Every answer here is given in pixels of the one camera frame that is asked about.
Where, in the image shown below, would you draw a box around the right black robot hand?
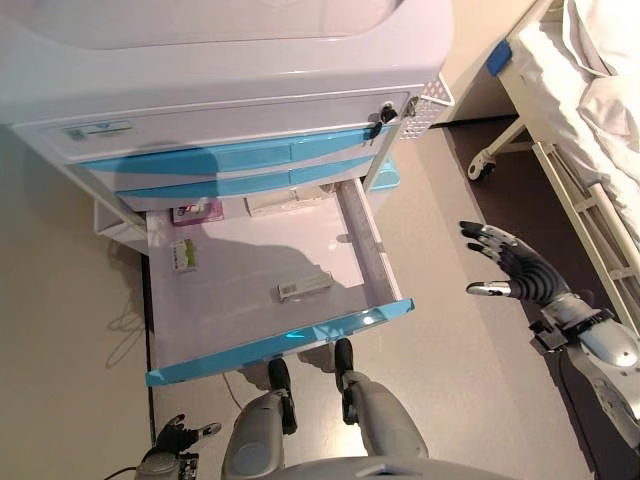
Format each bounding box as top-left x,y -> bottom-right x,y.
458,220 -> 574,307

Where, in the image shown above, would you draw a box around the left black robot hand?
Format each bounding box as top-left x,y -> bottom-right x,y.
152,413 -> 223,456

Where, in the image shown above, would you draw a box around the white blue medicine box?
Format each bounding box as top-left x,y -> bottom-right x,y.
271,271 -> 335,304

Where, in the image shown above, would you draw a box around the green white medicine box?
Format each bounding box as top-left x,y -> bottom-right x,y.
169,238 -> 199,275

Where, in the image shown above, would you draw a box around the purple medicine box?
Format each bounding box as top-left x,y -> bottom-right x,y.
171,196 -> 225,226

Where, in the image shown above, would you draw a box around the left grey robot leg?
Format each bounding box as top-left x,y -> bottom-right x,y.
221,387 -> 299,480

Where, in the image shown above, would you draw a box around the grey robot leg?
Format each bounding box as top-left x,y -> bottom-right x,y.
341,372 -> 430,461
221,387 -> 299,480

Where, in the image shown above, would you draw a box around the bed caster wheel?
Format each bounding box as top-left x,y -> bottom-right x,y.
467,149 -> 498,182

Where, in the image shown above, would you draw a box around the left black robot foot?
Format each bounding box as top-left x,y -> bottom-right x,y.
268,358 -> 292,396

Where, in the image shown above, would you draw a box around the black robot foot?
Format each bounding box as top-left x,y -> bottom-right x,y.
333,338 -> 355,391
268,358 -> 292,396

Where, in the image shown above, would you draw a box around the blue lid waste bin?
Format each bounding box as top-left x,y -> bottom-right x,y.
367,155 -> 401,194

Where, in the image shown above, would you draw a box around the right black robot foot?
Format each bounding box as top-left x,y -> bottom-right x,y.
333,338 -> 355,391

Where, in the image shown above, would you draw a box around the white perforated basket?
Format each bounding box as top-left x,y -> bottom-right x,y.
399,74 -> 455,143

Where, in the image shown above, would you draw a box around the right grey robot leg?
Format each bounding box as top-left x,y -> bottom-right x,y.
341,372 -> 430,461

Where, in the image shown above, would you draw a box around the white bed mattress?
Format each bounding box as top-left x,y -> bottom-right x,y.
517,0 -> 640,221

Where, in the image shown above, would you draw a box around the black cart keys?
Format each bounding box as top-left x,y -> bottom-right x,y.
362,102 -> 400,146

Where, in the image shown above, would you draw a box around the blue bed corner bumper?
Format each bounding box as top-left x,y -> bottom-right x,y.
485,41 -> 514,77

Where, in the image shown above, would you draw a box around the white side bin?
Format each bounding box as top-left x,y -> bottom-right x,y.
93,194 -> 146,241

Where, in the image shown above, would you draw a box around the cart label sticker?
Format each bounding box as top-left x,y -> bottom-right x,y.
63,121 -> 137,143

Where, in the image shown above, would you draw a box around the white medical cart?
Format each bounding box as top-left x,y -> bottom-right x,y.
0,0 -> 456,241

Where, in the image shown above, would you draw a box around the white bed side rail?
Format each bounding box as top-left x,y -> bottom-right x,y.
530,141 -> 640,324

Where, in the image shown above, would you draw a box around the white hospital bed frame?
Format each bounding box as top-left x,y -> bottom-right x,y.
434,0 -> 640,326

